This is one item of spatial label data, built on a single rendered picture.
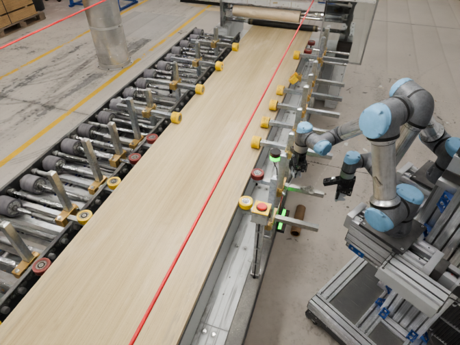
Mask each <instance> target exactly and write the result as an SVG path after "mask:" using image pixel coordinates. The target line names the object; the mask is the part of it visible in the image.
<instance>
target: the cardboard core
mask: <svg viewBox="0 0 460 345"><path fill-rule="evenodd" d="M305 209H306V208H305V206H304V205H297V207H296V212H295V215H294V218H295V219H298V220H303V218H304V215H305ZM290 233H291V235H293V236H295V237H298V236H299V235H300V233H301V228H299V227H295V226H292V228H291V231H290Z"/></svg>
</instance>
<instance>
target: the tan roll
mask: <svg viewBox="0 0 460 345"><path fill-rule="evenodd" d="M225 11H229V12H232V13H233V16H241V17H248V18H260V19H267V20H274V21H286V22H293V23H299V22H300V20H301V19H303V18H304V16H301V11H296V10H282V9H275V8H262V7H255V6H247V5H234V6H233V8H225ZM305 19H307V20H314V21H322V19H323V18H320V17H313V16H306V17H305Z"/></svg>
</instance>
